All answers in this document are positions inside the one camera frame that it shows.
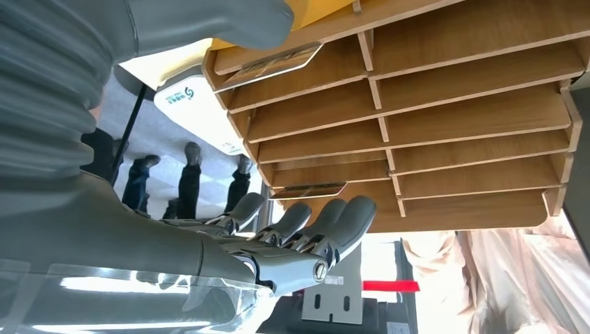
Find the wooden card organizer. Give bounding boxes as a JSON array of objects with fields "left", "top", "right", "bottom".
[{"left": 202, "top": 0, "right": 590, "bottom": 234}]

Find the white card reader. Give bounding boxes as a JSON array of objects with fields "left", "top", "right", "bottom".
[{"left": 153, "top": 74, "right": 250, "bottom": 157}]

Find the red barrier rope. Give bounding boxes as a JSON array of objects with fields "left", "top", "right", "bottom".
[{"left": 362, "top": 280, "right": 420, "bottom": 293}]

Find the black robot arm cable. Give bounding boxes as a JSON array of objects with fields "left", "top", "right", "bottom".
[{"left": 109, "top": 84, "right": 148, "bottom": 186}]

